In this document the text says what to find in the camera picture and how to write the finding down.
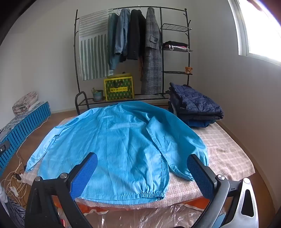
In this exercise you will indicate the grey plaid coat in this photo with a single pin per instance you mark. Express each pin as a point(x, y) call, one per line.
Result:
point(152, 65)

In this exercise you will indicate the orange mattress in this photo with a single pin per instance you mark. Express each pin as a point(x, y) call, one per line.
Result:
point(87, 209)

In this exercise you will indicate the grey white striped cloth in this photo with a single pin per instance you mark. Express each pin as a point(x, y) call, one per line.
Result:
point(92, 54)

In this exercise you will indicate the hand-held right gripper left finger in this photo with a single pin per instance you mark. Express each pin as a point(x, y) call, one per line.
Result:
point(84, 173)

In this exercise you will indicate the small potted plant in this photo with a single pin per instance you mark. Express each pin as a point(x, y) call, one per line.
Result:
point(97, 95)

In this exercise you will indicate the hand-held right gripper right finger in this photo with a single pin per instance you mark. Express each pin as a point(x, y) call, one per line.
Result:
point(199, 173)

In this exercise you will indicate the window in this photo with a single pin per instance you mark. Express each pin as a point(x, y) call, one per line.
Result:
point(259, 32)

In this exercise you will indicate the light blue striped jacket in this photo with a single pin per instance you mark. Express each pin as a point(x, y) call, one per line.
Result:
point(123, 142)

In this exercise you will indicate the grey patterned cloth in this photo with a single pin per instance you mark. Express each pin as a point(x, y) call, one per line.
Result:
point(15, 212)

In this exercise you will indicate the blue folded garment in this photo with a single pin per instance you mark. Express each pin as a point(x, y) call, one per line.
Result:
point(198, 123)

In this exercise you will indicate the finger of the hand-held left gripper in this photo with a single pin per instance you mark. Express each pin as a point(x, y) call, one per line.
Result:
point(4, 147)

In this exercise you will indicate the grey patterned mattress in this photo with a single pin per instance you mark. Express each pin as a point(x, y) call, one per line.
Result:
point(7, 127)

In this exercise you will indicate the yellow green patterned box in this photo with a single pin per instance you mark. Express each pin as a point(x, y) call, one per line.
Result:
point(119, 88)

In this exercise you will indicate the pink plaid blanket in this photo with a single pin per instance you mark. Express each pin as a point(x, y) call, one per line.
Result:
point(226, 149)

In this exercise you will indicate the grey folded garment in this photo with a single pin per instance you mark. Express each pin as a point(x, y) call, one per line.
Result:
point(174, 108)

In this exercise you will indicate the navy quilted jacket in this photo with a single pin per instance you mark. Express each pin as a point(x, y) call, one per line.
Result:
point(197, 100)

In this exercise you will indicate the black coat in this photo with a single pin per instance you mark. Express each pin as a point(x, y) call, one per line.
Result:
point(136, 32)

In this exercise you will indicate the floral folded bedding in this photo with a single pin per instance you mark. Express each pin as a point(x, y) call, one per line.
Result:
point(24, 103)

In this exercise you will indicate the black metal clothes rack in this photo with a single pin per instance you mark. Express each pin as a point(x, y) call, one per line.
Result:
point(149, 96)

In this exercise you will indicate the dark folded clothes pile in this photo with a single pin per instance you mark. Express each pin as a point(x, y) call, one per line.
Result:
point(173, 43)

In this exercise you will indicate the clear plastic sheet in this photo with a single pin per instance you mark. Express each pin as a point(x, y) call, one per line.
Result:
point(142, 217)

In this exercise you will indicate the small brown teddy bear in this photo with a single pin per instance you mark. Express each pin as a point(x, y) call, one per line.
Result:
point(188, 70)

